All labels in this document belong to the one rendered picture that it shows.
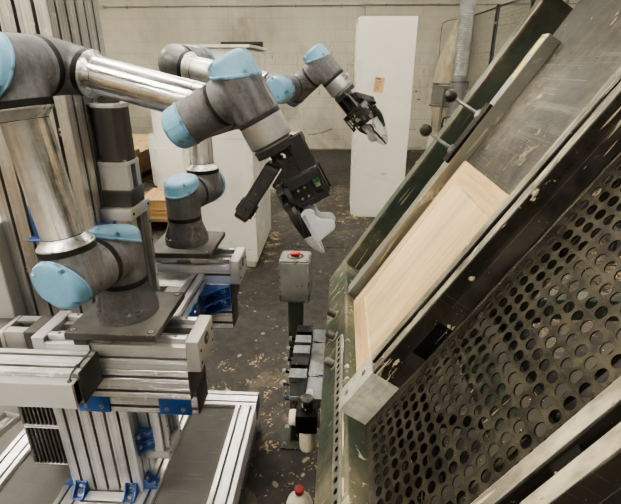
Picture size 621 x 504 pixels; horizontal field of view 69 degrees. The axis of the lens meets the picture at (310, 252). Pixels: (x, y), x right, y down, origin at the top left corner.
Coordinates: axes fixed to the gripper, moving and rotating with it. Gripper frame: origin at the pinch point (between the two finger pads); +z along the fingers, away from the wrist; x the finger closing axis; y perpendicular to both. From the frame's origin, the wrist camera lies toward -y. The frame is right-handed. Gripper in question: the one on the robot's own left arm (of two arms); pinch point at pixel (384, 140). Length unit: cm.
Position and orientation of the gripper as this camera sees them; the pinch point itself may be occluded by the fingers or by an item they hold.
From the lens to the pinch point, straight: 151.2
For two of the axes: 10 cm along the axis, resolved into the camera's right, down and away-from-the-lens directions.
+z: 6.5, 7.3, 2.2
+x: 6.9, -4.3, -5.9
